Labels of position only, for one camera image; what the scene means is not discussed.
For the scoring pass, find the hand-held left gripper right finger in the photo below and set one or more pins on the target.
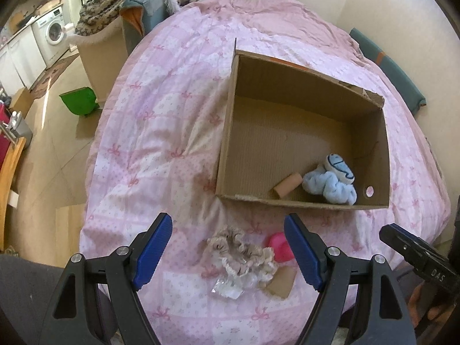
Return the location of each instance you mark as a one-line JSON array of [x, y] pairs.
[[303, 255]]

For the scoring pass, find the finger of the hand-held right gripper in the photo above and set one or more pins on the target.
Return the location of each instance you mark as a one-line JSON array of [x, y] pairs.
[[406, 245]]

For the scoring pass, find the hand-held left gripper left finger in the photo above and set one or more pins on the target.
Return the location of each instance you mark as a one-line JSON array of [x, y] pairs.
[[152, 251]]

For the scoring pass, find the beige lace scrunchie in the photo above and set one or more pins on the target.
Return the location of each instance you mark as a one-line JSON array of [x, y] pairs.
[[233, 248]]

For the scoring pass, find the cardboard box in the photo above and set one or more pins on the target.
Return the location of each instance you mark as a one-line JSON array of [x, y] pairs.
[[287, 133]]

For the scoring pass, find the person's right hand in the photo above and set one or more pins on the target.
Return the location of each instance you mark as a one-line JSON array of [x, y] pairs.
[[422, 305]]

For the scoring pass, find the pink round toy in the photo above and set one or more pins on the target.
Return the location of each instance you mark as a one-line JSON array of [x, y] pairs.
[[280, 248]]

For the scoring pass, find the brown cardboard piece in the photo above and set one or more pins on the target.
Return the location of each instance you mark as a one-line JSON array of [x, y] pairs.
[[282, 283]]

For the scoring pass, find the cardboard tube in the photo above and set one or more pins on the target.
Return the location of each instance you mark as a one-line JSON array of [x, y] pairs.
[[287, 185]]

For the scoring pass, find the blue plush toy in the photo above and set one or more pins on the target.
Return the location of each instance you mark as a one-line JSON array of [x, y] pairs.
[[334, 187]]

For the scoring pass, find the clear plastic wrapper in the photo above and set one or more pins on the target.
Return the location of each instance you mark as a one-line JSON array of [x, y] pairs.
[[226, 287]]

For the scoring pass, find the pink bow-print bedspread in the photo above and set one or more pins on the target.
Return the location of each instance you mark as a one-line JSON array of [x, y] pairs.
[[161, 115]]

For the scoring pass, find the wooden chair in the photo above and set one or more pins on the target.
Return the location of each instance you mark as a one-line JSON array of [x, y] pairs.
[[9, 172]]

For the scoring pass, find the green dustpan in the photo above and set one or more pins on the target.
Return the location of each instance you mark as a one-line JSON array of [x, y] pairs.
[[79, 100]]

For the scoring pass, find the teal padded headboard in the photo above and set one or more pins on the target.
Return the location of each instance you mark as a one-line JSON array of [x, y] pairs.
[[391, 68]]

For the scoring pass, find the grey pedal bin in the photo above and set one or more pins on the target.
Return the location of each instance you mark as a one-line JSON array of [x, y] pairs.
[[19, 131]]

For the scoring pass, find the large beige storage box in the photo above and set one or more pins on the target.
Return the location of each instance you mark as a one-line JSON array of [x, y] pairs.
[[102, 64]]

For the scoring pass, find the patterned floor rug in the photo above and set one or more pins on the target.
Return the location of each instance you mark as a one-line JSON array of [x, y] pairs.
[[54, 75]]

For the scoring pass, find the white kitchen cabinets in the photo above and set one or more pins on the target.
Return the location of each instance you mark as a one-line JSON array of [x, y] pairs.
[[19, 59]]

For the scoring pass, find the teal cushion with orange lining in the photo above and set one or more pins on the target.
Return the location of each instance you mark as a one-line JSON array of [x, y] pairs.
[[151, 10]]

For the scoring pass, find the white washing machine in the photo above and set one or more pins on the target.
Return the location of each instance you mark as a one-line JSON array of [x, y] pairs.
[[50, 32]]

